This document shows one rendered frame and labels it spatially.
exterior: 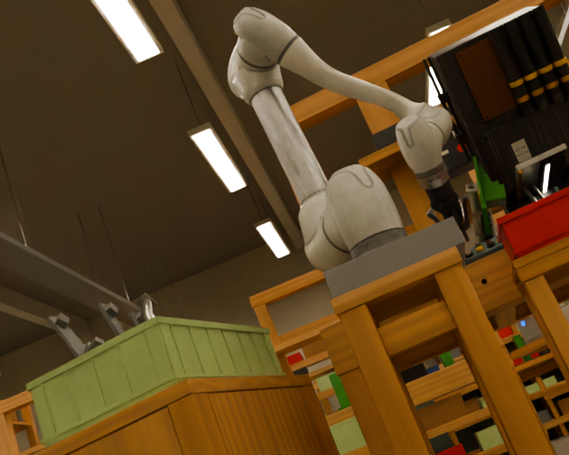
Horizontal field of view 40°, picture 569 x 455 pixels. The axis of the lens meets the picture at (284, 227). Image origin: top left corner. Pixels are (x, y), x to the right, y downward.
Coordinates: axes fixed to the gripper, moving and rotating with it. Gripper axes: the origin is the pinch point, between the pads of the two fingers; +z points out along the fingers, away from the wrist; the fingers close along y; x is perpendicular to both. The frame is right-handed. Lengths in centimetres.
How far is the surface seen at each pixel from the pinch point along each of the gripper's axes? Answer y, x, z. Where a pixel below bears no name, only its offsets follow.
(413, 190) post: -7, 73, 2
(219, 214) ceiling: -270, 853, 154
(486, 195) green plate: 14.1, 29.8, 0.2
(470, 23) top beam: 42, 104, -43
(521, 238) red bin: 12.6, -30.3, -7.0
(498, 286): 3.4, -9.0, 13.2
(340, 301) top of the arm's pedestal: -33, -51, -20
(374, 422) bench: -46, -21, 31
